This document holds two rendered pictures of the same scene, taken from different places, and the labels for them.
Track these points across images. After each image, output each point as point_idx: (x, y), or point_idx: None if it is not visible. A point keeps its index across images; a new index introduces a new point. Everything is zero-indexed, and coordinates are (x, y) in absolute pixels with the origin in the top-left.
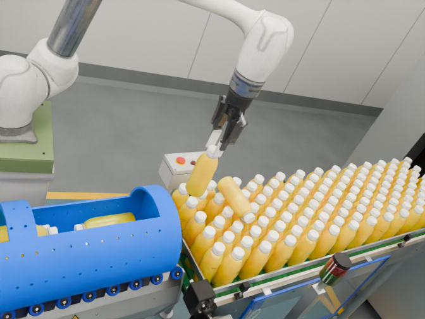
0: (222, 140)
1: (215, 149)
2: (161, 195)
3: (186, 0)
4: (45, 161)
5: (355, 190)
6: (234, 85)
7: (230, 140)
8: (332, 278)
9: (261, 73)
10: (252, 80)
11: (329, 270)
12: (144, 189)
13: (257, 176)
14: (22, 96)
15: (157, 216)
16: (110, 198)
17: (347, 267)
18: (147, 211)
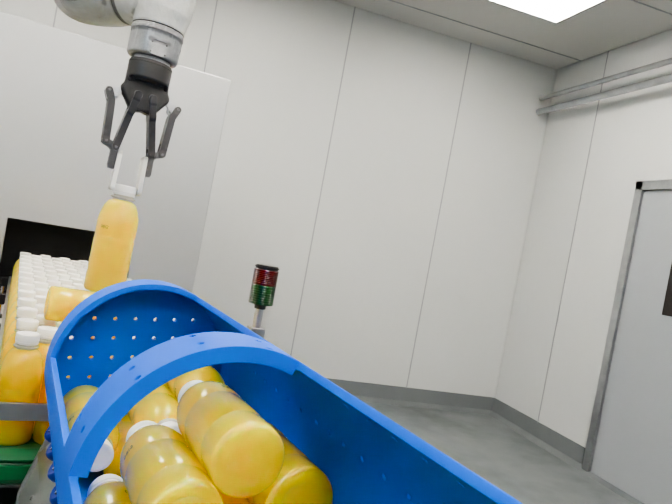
0: (148, 155)
1: (142, 178)
2: (147, 281)
3: None
4: None
5: (79, 279)
6: (160, 47)
7: (168, 145)
8: (274, 291)
9: (190, 21)
10: (182, 34)
11: (269, 284)
12: (115, 293)
13: (23, 299)
14: None
15: (130, 346)
16: (55, 369)
17: (278, 267)
18: (81, 372)
